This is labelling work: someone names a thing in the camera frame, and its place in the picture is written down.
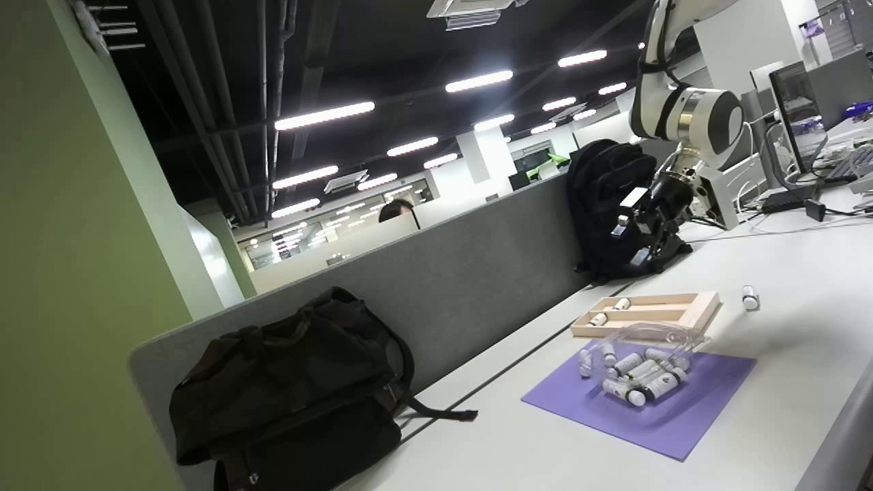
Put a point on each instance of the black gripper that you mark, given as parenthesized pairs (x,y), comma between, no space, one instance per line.
(648,225)

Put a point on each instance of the clear plastic container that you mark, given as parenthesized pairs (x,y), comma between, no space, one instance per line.
(624,346)

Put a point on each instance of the black backpack near arm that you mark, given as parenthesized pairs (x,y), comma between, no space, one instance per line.
(598,177)

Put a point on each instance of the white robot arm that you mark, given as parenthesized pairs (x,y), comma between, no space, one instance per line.
(702,122)

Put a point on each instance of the white vial in container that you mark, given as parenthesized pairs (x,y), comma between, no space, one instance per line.
(624,394)
(662,384)

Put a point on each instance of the white vial on mat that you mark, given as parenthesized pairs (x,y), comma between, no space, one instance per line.
(586,362)

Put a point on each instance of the purple mat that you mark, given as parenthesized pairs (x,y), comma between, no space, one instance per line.
(668,414)

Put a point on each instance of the grey desk divider panel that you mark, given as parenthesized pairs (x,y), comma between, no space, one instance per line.
(451,291)

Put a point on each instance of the black backpack in front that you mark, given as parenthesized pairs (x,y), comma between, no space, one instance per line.
(299,403)

